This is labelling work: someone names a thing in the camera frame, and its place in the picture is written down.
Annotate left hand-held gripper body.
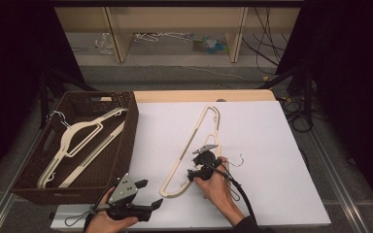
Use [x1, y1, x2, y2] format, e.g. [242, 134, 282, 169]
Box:
[106, 173, 144, 222]

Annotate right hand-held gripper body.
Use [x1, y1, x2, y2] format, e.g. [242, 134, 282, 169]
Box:
[191, 144, 222, 181]

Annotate cream plastic clothes hanger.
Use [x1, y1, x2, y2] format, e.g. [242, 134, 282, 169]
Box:
[37, 108, 128, 189]
[57, 120, 126, 188]
[158, 105, 245, 199]

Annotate brown wicker basket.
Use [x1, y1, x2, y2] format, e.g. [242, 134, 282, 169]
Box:
[11, 90, 140, 206]

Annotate person's right hand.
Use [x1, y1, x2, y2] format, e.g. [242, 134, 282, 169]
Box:
[192, 156, 241, 217]

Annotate person's left hand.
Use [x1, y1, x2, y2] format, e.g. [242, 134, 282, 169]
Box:
[85, 186, 140, 233]

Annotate white table cover sheet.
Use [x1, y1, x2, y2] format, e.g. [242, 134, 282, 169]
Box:
[50, 100, 332, 231]

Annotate colourful plastic bits on floor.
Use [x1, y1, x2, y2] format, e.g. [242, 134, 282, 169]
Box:
[191, 34, 230, 55]

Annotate black metal stand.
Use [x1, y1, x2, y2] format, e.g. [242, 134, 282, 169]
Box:
[256, 64, 317, 130]
[38, 67, 98, 129]

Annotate clear plastic wrap on floor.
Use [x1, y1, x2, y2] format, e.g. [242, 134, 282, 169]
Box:
[94, 32, 115, 55]

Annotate beige desk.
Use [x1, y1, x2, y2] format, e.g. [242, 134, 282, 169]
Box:
[53, 5, 302, 64]

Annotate dark curtain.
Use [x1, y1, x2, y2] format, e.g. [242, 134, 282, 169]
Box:
[0, 0, 85, 190]
[276, 0, 373, 212]

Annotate grey gripper strap loop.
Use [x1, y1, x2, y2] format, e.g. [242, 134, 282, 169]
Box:
[64, 207, 108, 227]

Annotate thick black gripper cable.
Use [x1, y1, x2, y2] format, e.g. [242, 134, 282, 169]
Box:
[202, 161, 258, 226]

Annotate white cable on floor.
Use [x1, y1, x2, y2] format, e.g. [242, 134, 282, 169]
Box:
[184, 65, 264, 83]

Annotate black floor cables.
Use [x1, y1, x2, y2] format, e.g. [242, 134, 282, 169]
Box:
[278, 93, 319, 134]

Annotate white wire hangers on floor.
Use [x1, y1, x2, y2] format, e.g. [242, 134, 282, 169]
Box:
[133, 31, 193, 44]

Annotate black power cable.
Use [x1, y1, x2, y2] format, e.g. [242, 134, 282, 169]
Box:
[261, 8, 288, 56]
[242, 8, 281, 67]

